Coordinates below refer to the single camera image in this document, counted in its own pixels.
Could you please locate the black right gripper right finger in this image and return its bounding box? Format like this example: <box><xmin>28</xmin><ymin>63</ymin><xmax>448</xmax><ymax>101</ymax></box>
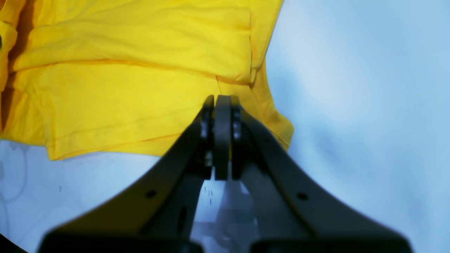
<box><xmin>230</xmin><ymin>96</ymin><xmax>412</xmax><ymax>253</ymax></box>

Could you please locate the yellow orange T-shirt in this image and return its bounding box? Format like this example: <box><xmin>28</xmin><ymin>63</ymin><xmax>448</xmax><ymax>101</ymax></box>
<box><xmin>1</xmin><ymin>0</ymin><xmax>294</xmax><ymax>160</ymax></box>

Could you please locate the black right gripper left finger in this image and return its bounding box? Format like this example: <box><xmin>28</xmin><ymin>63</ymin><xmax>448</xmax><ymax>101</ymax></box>
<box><xmin>39</xmin><ymin>96</ymin><xmax>231</xmax><ymax>253</ymax></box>

